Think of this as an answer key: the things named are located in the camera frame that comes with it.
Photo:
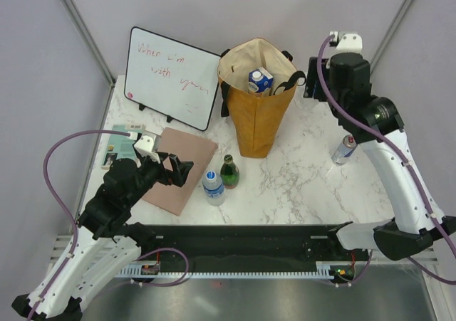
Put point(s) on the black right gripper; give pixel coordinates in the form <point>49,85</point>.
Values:
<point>311,77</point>

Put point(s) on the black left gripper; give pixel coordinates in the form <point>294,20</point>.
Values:
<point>177,176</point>

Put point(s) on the blue white drink carton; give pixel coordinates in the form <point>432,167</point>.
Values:
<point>260,82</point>

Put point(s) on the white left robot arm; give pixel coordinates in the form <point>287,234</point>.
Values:
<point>102,243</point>

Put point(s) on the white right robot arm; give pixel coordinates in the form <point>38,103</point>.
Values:
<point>379,131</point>

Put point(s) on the yellow canvas tote bag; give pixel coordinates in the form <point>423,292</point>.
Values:
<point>256,119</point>

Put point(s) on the left clear water bottle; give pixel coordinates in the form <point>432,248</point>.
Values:
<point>214,188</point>

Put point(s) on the green glass bottle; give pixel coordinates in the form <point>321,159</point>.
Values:
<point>229,172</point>

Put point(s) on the teal booklet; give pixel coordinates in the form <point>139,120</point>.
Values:
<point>121,147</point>

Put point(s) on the silver blue drink can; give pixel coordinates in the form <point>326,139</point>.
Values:
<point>345,150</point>

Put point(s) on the small whiteboard with writing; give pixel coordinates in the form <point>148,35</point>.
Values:
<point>172,78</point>

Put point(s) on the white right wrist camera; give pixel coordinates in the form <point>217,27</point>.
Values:
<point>346,42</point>

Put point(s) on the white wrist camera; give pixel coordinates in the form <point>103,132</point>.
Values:
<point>346,42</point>
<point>146,144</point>

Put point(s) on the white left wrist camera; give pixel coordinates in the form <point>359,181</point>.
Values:
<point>146,144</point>

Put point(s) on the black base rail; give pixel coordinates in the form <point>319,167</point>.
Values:
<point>304,242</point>

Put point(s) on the white cable duct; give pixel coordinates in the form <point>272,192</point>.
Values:
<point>321,272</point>

